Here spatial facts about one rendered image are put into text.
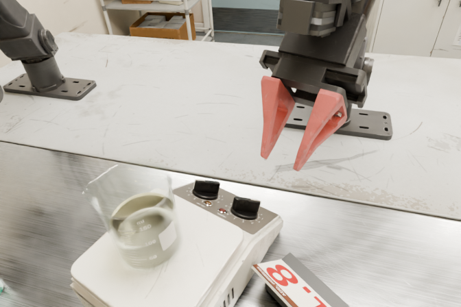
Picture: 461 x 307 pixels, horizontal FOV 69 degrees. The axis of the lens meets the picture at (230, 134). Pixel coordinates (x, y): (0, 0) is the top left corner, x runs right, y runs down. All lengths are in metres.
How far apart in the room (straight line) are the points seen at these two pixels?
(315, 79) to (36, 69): 0.61
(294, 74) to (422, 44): 2.45
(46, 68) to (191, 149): 0.38
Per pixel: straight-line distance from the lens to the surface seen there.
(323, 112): 0.31
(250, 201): 0.39
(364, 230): 0.46
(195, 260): 0.32
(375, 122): 0.62
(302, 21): 0.27
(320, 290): 0.41
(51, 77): 0.81
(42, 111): 0.77
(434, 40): 2.76
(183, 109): 0.66
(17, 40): 0.74
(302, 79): 0.32
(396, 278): 0.44
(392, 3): 2.62
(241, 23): 3.35
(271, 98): 0.32
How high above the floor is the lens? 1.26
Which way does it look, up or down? 38 degrees down
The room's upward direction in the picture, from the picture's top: 4 degrees counter-clockwise
